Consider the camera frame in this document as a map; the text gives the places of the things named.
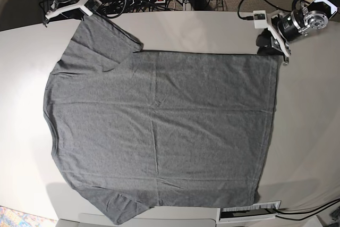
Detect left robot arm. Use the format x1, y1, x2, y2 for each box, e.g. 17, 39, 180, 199
253, 0, 339, 64

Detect black cables at table edge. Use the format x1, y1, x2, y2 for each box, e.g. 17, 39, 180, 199
275, 199, 340, 221

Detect table cable grommet box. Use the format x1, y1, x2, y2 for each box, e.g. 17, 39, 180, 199
216, 200, 281, 224

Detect grey T-shirt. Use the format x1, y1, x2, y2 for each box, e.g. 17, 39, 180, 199
43, 15, 281, 225

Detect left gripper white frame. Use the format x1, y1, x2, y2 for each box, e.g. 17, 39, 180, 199
256, 11, 291, 65

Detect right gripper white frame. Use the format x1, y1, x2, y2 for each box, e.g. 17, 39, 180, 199
44, 0, 101, 26

